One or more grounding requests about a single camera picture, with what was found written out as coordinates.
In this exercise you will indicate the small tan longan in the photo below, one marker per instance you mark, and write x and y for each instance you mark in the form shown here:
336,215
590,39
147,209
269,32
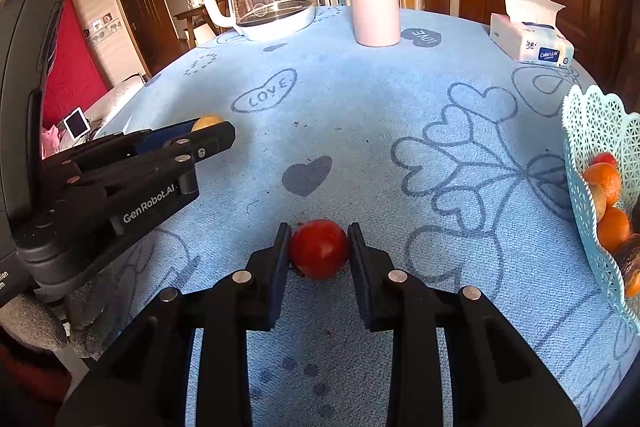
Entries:
597,204
207,122

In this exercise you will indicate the white tablet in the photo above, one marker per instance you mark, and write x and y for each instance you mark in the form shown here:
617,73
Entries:
76,123

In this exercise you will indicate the dark mangosteen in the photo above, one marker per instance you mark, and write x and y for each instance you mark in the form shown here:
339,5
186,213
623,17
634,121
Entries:
636,217
631,254

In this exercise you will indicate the dark wooden door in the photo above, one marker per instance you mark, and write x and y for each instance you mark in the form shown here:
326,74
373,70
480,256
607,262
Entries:
145,7

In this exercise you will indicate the person's left hand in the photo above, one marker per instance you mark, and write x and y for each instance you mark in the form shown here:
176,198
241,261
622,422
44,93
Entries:
30,322

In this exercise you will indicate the white sofa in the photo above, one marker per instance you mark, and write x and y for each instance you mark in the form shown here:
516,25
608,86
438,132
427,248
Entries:
115,102

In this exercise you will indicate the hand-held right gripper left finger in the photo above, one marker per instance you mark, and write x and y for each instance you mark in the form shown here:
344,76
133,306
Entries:
280,279

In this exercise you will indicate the pink blanket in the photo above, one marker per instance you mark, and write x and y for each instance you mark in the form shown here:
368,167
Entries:
50,141

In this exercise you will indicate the orange mandarin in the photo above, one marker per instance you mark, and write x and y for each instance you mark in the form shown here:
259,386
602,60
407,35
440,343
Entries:
614,229
633,283
606,183

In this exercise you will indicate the teal plastic lattice basket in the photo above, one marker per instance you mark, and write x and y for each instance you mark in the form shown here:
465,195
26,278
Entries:
582,227

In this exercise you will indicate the printed blue tablecloth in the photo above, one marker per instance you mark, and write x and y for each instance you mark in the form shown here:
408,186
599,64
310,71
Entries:
350,117

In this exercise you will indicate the red tomato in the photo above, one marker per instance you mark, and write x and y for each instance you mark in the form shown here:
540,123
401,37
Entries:
320,252
605,158

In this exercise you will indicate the white tissue pack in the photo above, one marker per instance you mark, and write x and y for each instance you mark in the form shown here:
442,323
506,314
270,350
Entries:
525,42

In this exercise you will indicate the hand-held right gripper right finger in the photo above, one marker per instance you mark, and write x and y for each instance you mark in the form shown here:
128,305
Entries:
357,279

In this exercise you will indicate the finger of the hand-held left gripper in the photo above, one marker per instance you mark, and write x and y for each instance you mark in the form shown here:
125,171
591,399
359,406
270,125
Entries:
210,139
160,138

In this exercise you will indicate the wooden desk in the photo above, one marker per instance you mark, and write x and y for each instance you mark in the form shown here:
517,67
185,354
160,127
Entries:
195,14

